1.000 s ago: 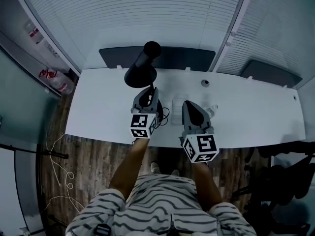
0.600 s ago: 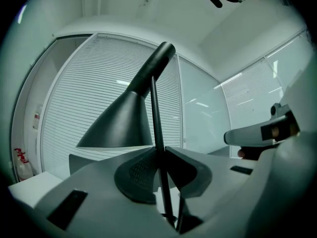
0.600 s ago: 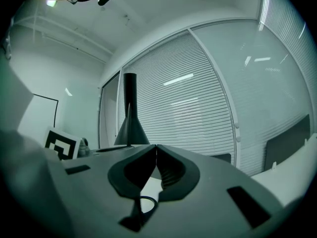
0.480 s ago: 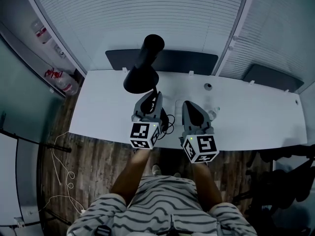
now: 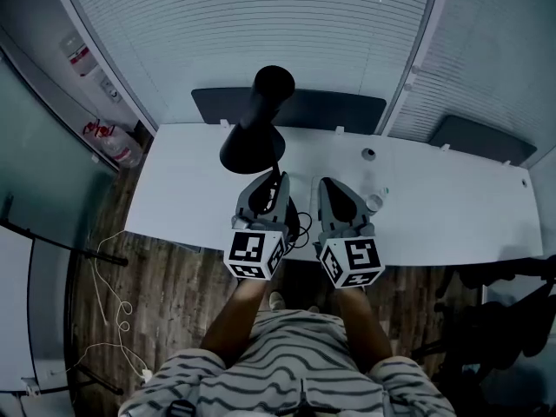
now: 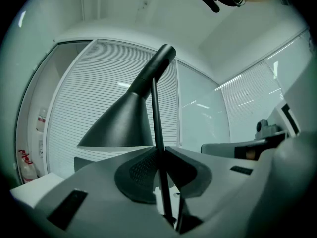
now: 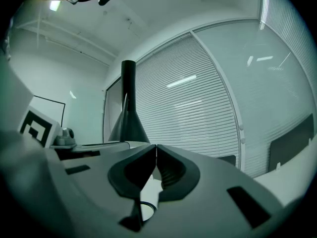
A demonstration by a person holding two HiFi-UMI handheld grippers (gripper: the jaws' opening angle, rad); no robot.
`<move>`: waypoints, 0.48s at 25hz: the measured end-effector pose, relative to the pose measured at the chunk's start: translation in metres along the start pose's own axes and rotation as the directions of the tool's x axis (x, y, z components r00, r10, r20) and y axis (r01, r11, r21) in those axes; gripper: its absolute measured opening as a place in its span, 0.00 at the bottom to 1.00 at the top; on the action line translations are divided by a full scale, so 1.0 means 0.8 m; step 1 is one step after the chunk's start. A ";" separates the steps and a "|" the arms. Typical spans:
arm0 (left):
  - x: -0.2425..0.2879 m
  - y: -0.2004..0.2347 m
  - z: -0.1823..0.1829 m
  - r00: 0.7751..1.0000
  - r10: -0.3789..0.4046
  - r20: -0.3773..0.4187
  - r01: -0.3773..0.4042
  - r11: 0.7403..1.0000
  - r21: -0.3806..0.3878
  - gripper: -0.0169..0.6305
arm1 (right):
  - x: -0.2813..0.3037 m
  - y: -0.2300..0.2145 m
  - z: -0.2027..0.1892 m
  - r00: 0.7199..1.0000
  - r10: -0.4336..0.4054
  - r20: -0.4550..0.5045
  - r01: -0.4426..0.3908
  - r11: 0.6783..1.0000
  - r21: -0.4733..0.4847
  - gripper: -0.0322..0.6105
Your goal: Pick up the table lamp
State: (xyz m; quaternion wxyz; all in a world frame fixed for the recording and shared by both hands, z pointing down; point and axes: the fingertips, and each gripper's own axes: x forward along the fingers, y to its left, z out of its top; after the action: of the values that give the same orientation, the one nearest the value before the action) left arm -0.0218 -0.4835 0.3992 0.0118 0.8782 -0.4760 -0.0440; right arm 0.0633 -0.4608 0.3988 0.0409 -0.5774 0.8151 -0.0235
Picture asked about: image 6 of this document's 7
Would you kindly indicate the clear glass door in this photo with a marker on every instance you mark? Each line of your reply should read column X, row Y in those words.
column 57, row 66

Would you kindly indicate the white desk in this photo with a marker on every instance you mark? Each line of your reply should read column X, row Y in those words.
column 37, row 190

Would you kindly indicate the red-label water dispenser bottle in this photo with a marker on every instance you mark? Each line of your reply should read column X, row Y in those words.
column 41, row 120

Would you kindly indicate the black desk lamp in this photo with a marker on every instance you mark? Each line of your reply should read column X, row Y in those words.
column 123, row 123

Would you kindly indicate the frosted glass panel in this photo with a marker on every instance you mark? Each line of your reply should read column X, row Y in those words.
column 287, row 66
column 203, row 123

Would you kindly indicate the white water dispenser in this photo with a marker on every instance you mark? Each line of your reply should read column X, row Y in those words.
column 41, row 145

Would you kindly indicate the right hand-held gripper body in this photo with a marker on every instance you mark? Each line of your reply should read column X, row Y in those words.
column 272, row 115

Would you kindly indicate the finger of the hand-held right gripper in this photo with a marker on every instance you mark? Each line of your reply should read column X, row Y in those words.
column 218, row 149

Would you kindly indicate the white window blind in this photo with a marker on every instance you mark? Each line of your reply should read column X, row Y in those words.
column 245, row 115
column 99, row 78

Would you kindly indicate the grey gripper-mounted camera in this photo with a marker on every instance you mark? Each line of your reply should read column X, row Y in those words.
column 270, row 129

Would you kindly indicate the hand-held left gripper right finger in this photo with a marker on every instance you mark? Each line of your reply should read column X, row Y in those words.
column 223, row 190

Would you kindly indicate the black head-mounted camera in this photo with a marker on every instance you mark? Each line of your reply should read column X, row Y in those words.
column 210, row 2

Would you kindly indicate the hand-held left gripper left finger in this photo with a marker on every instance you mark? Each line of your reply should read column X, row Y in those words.
column 99, row 195

